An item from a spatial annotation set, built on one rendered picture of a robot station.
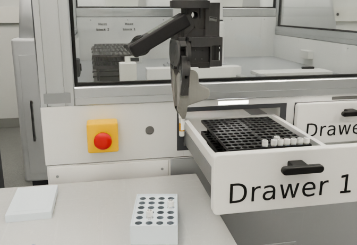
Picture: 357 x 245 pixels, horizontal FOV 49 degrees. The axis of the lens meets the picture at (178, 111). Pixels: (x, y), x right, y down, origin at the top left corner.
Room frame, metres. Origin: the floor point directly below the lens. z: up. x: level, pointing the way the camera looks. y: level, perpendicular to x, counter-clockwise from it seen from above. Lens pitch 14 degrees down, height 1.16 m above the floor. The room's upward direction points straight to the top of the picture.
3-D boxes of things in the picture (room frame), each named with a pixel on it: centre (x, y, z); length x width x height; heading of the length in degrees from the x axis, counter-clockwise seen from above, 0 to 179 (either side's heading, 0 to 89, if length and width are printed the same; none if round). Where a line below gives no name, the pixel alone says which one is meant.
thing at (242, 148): (0.75, -0.18, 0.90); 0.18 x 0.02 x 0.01; 101
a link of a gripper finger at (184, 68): (0.70, -0.01, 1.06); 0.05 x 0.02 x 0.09; 14
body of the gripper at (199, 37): (0.73, -0.03, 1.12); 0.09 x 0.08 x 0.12; 104
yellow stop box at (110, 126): (0.89, 0.18, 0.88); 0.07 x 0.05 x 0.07; 101
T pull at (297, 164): (0.63, -0.21, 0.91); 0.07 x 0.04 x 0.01; 101
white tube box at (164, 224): (0.68, 0.04, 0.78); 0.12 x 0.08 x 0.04; 0
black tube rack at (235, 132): (0.85, -0.16, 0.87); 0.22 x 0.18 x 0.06; 11
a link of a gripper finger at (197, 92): (0.71, -0.03, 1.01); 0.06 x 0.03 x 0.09; 104
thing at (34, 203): (0.76, 0.31, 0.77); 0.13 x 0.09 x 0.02; 11
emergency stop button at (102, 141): (0.86, 0.17, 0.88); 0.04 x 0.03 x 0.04; 101
